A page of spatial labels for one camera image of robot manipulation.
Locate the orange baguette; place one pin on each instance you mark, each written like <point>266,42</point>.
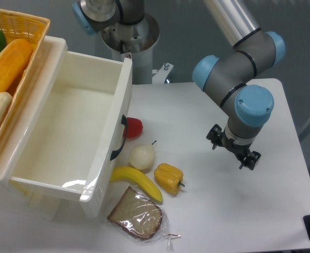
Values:
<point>14,58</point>

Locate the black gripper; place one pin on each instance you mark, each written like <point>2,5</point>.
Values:
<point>238,146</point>

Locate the pale yellow pear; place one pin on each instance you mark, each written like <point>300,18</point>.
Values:
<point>142,156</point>

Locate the red bell pepper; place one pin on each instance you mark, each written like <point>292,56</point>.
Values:
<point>135,128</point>

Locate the white plastic drawer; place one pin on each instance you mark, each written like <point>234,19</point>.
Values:
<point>73,144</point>

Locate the bread slice in plastic bag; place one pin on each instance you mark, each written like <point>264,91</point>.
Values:
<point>141,219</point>

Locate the yellow wicker basket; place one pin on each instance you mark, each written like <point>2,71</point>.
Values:
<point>21,35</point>

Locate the yellow bell pepper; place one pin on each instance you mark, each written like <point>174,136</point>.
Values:
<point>169,178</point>

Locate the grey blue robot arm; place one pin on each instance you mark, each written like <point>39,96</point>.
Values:
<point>225,81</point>

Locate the yellow banana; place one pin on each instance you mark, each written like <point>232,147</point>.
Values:
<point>138,178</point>

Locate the white drawer cabinet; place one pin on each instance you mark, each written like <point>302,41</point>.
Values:
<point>15,196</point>

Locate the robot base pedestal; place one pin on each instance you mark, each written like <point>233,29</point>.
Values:
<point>137,41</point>

